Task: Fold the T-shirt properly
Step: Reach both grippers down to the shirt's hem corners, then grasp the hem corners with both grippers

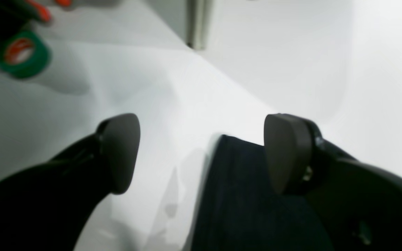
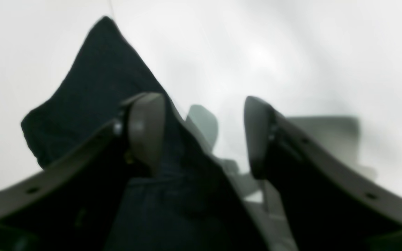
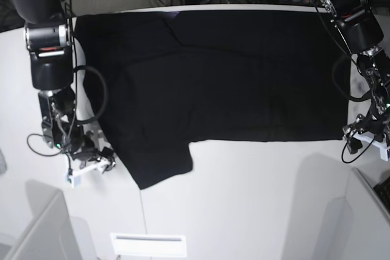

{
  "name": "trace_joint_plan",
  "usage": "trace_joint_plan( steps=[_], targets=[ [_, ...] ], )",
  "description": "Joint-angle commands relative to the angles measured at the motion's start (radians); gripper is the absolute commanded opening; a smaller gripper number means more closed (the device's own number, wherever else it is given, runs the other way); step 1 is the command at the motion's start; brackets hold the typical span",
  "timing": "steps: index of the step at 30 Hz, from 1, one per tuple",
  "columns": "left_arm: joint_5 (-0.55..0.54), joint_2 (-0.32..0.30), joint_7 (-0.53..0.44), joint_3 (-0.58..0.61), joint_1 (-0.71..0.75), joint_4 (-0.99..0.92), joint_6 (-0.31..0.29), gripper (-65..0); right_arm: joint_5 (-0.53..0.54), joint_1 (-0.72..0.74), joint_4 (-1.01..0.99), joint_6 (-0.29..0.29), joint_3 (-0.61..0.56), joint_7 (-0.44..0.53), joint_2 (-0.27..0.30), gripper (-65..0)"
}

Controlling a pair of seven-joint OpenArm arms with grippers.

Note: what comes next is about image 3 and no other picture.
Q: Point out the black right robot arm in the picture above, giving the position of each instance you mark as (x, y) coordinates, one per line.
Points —
(49, 37)

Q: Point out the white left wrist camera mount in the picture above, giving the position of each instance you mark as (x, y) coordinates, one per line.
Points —
(381, 142)

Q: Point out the black keyboard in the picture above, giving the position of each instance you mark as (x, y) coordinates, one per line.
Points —
(383, 191)

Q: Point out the black T-shirt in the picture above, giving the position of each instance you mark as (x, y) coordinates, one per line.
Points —
(182, 77)

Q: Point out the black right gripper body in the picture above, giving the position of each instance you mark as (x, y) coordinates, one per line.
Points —
(62, 129)

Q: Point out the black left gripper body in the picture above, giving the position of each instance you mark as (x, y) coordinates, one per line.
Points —
(375, 71)

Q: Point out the white right table divider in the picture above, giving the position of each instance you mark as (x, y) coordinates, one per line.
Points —
(369, 234)

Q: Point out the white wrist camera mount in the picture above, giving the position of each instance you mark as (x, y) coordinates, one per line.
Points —
(74, 176)
(381, 142)

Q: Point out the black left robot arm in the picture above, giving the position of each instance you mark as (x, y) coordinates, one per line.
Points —
(362, 34)

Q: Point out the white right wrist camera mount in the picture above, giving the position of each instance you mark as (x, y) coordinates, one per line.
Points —
(74, 176)

